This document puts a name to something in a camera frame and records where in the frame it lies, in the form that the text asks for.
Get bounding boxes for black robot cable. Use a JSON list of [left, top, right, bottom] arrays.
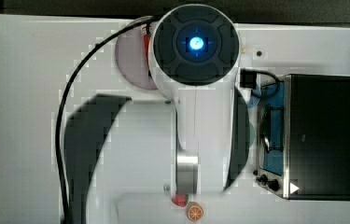
[[54, 16, 161, 224]]

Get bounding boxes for black toaster oven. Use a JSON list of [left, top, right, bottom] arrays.
[[254, 74, 350, 201]]

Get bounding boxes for orange slice toy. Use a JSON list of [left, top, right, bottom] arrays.
[[186, 202, 204, 222]]

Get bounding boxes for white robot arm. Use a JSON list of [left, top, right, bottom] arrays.
[[87, 4, 241, 224]]

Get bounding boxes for green round plate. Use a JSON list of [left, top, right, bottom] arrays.
[[248, 122, 256, 147]]

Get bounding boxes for grey round plate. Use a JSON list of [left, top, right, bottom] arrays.
[[115, 23, 157, 91]]

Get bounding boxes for red ketchup bottle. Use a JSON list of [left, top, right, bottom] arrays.
[[142, 25, 150, 65]]

